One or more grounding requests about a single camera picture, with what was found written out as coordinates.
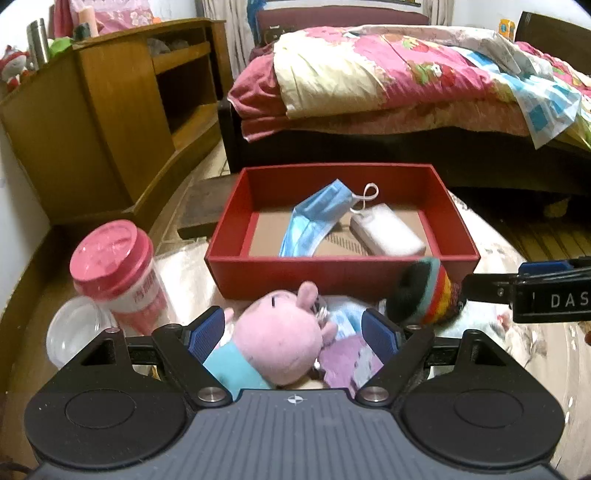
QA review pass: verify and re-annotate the red white plush doll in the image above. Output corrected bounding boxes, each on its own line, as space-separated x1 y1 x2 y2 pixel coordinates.
0 45 32 93

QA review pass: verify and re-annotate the pink pig plush toy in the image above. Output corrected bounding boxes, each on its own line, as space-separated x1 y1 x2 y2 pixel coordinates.
204 281 338 398

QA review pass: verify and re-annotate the purple fuzzy cloth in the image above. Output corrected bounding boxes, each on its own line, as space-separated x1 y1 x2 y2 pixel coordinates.
318 334 383 398

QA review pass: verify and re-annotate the pink lidded drink cup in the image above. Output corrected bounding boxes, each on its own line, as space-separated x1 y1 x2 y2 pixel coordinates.
69 220 175 335

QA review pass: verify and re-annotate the wooden cabinet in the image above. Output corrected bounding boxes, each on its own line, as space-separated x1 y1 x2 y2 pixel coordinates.
1 18 232 227

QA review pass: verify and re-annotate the clear glass jar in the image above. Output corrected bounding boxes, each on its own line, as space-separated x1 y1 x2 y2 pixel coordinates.
46 296 118 369

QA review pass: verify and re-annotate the white rectangular sponge block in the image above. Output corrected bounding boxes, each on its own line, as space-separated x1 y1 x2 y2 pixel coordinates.
349 204 427 257

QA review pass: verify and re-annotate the dark wooden board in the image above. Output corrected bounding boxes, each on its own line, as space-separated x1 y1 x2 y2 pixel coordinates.
176 174 238 240

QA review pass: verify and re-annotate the red cardboard box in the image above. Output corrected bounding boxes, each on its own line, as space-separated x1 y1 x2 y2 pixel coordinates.
205 163 480 300

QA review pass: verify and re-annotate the steel thermos bottle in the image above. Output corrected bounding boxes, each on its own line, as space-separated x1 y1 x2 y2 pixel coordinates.
27 18 50 70

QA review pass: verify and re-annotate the blue surgical face mask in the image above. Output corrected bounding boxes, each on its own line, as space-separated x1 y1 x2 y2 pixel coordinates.
279 179 380 257

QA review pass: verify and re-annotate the light blue towel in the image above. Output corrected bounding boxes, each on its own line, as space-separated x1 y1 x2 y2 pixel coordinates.
434 301 512 347

